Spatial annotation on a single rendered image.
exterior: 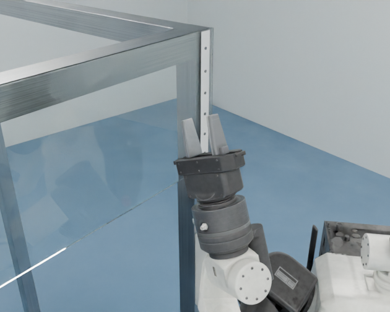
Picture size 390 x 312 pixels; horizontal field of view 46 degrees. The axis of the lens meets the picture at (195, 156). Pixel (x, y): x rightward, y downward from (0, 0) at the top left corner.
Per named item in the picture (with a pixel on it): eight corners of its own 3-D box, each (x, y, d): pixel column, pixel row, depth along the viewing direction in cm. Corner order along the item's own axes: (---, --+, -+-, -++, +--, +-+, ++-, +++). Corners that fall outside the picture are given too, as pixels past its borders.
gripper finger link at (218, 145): (216, 112, 71) (225, 151, 72) (203, 116, 69) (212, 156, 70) (224, 111, 70) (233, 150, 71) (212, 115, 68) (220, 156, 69)
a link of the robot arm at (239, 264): (187, 229, 76) (202, 293, 78) (218, 242, 66) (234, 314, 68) (244, 209, 81) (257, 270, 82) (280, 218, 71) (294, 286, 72)
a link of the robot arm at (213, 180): (195, 151, 80) (210, 216, 81) (157, 166, 73) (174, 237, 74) (255, 145, 71) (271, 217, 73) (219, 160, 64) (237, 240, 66)
